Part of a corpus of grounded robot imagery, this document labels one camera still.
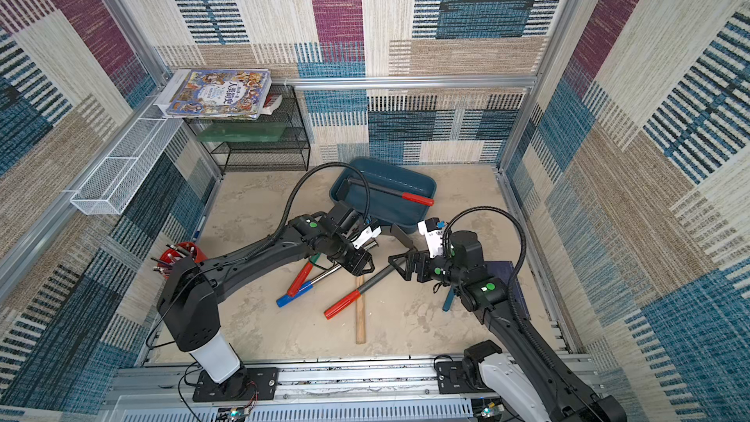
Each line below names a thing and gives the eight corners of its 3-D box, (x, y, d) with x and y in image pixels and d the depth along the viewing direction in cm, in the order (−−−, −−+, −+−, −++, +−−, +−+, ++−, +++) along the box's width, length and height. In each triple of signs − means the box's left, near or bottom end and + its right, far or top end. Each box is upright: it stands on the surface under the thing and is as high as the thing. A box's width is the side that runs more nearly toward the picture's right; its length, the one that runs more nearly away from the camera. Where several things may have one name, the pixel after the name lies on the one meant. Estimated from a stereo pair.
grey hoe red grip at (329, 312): (325, 319, 84) (324, 315, 82) (324, 316, 85) (322, 312, 83) (360, 296, 89) (360, 292, 86) (359, 293, 89) (358, 289, 87)
